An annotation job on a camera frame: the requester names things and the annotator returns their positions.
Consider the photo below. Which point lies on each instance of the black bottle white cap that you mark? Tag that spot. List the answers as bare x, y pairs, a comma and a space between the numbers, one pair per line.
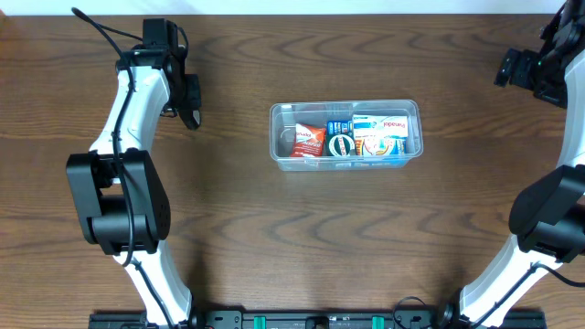
192, 119

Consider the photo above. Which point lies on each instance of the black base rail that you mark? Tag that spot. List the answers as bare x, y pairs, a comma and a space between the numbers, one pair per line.
234, 319

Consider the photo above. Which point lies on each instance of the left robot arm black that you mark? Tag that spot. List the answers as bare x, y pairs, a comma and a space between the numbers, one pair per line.
120, 200

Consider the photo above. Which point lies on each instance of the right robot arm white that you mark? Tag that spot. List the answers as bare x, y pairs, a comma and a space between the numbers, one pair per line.
547, 219

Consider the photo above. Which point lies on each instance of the red orange sachet packet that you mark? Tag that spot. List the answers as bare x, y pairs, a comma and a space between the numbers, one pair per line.
308, 141

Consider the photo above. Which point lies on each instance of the blue Kool Fever box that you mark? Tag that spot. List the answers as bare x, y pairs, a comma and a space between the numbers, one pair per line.
371, 146

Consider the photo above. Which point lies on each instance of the clear plastic container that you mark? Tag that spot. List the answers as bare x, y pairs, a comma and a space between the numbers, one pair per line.
284, 116

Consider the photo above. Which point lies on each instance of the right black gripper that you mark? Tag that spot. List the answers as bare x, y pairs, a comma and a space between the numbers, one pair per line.
515, 69

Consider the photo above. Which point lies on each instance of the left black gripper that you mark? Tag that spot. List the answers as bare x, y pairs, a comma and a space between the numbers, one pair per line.
196, 104

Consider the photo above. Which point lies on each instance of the white blue Panadol box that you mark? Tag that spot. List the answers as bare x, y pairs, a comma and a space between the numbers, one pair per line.
365, 126

